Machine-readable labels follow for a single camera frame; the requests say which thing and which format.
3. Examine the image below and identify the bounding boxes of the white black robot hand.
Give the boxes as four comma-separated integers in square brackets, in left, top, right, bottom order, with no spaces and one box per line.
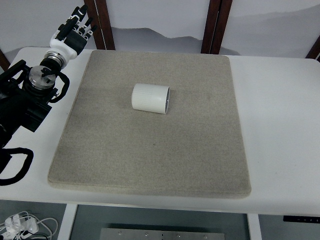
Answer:
[49,4,97,63]

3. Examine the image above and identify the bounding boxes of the white cup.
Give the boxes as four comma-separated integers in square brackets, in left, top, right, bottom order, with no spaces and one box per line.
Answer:
[131,83,170,114]

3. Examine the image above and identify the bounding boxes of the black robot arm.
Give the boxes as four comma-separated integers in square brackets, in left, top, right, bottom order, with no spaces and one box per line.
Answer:
[0,50,70,147]

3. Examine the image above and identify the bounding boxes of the beige felt mat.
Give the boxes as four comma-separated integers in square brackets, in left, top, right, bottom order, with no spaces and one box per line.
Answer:
[48,50,251,198]

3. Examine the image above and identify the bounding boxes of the black control panel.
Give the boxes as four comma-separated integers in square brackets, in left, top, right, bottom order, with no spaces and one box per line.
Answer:
[283,215,320,224]

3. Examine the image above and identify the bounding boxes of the dark wooden frame left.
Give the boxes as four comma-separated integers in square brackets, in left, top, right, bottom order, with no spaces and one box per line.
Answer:
[83,0,116,50]

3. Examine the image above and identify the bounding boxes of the dark wooden frame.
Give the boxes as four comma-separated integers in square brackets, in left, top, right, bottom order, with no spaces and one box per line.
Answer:
[83,0,116,50]
[200,0,233,55]

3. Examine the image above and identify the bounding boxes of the dark wooden post far left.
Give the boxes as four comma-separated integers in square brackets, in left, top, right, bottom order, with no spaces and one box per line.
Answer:
[0,49,11,71]

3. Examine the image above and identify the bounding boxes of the dark wooden post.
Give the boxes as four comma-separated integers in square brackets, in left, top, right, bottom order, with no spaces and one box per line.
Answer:
[0,49,11,71]
[305,36,320,62]

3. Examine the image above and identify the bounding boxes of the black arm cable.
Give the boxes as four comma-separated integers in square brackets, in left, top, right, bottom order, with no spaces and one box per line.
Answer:
[0,147,35,186]

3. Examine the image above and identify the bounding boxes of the dark wooden frame right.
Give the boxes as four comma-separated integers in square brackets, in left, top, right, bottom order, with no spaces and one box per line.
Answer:
[200,0,233,55]

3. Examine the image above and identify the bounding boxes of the white power adapter with cables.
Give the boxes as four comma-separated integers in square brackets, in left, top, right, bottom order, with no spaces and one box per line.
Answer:
[0,211,59,240]

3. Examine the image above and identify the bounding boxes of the grey metal base plate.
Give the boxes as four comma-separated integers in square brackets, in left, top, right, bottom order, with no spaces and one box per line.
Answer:
[99,228,226,240]

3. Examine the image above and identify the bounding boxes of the dark wooden post far right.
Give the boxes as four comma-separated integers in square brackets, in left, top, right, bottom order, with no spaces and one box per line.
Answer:
[305,36,320,62]

